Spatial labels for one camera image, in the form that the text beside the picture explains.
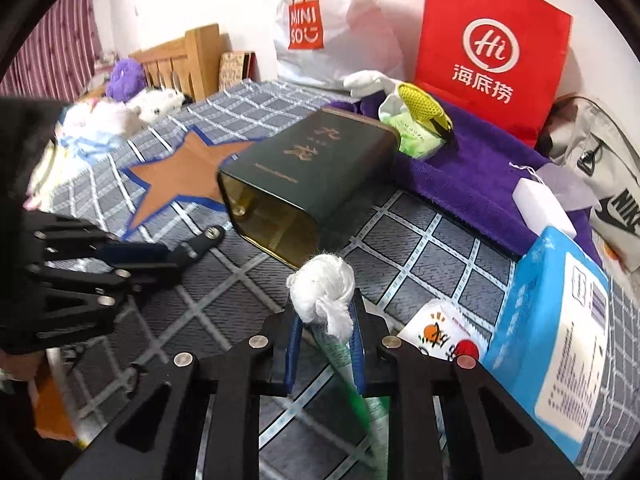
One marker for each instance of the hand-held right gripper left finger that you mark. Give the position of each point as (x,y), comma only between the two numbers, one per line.
(295,355)

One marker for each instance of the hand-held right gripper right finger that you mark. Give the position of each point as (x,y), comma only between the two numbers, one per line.
(357,355)

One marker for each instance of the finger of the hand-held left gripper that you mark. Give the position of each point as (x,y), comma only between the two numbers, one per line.
(135,252)
(150,282)

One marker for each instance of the white foam block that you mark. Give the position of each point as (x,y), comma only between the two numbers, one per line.
(542,205)

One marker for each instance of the yellow mesh pouch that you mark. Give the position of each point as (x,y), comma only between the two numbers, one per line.
(422,100)

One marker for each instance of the white orange snack packet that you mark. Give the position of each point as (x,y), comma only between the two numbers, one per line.
(430,330)

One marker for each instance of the pile of light clothes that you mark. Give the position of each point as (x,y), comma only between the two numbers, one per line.
(90,120)

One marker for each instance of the white plush toy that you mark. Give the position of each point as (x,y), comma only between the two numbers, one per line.
(155,102)

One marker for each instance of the purple plush toy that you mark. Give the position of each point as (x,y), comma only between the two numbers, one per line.
(125,77)

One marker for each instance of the blue tissue packet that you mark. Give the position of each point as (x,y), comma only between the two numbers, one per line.
(530,320)

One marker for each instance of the dark green tin box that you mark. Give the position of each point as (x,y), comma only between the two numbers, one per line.
(310,160)

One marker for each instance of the purple towel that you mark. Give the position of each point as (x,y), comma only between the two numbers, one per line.
(465,180)

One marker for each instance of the brown patterned board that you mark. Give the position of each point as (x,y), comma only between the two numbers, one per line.
(232,70)

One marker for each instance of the wooden bed headboard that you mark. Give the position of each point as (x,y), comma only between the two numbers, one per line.
(200,55)

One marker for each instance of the pink striped curtain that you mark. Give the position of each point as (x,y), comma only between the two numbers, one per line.
(60,45)

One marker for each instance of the light green packet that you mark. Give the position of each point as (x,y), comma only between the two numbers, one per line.
(415,137)

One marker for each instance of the white sock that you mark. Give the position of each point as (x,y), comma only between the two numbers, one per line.
(390,105)

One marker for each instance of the white glove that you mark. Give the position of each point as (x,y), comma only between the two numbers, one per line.
(365,82)

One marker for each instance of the clear plastic bag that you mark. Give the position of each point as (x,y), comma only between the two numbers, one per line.
(570,182)

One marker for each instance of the white plastic shopping bag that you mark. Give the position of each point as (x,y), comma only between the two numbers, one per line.
(350,35)

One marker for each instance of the grey fabric bag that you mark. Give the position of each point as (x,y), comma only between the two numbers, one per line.
(575,130)

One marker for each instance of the red paper shopping bag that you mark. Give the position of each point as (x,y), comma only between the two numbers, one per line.
(440,20)

